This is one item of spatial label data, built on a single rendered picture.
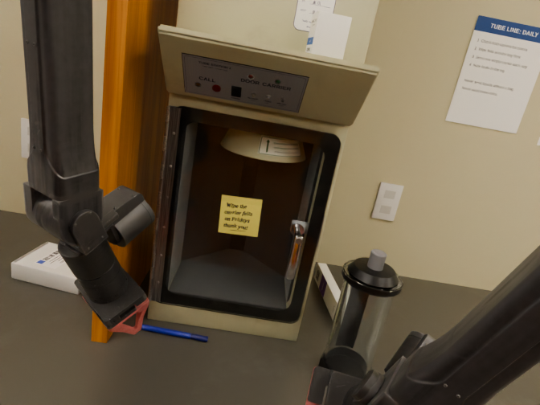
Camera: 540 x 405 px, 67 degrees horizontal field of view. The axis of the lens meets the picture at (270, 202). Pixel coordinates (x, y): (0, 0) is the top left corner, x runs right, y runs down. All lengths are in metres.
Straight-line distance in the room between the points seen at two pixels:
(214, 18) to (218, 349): 0.61
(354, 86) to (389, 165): 0.62
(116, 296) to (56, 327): 0.30
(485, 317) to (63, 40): 0.44
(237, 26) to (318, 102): 0.18
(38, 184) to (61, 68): 0.13
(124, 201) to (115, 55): 0.22
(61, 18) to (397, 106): 0.94
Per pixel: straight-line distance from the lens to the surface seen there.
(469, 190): 1.36
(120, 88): 0.68
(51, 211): 0.52
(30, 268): 1.04
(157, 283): 0.86
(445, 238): 1.39
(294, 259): 0.75
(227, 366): 0.84
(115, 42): 0.68
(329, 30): 0.66
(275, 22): 0.73
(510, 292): 0.34
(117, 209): 0.58
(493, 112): 1.33
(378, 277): 0.73
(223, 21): 0.74
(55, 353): 0.86
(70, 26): 0.47
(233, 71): 0.65
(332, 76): 0.64
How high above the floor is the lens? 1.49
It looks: 19 degrees down
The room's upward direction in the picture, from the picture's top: 11 degrees clockwise
